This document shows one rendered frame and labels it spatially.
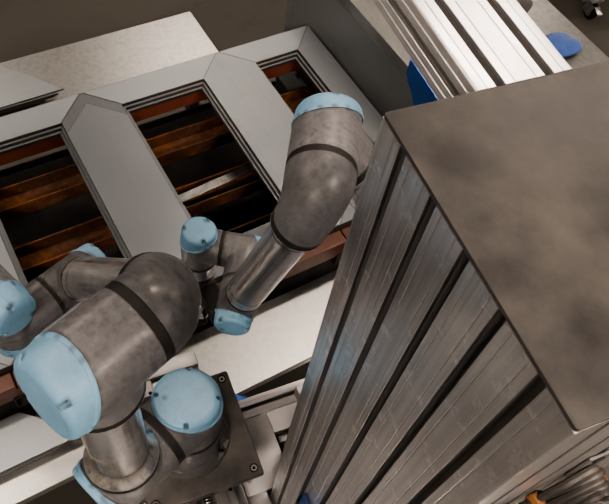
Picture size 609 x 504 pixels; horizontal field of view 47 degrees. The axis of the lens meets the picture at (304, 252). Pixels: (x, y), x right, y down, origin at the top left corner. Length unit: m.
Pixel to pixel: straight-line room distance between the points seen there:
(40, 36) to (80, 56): 1.27
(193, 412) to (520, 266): 0.81
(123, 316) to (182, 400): 0.42
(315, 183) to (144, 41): 1.53
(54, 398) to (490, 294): 0.49
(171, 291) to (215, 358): 1.06
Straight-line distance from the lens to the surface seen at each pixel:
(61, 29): 3.75
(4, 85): 2.35
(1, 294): 1.08
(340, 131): 1.11
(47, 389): 0.78
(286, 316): 1.93
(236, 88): 2.20
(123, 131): 2.08
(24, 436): 1.80
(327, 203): 1.06
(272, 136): 2.07
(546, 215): 0.49
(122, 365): 0.79
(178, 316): 0.81
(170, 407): 1.19
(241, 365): 1.86
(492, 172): 0.50
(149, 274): 0.82
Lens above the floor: 2.38
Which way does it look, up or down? 57 degrees down
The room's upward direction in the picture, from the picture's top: 12 degrees clockwise
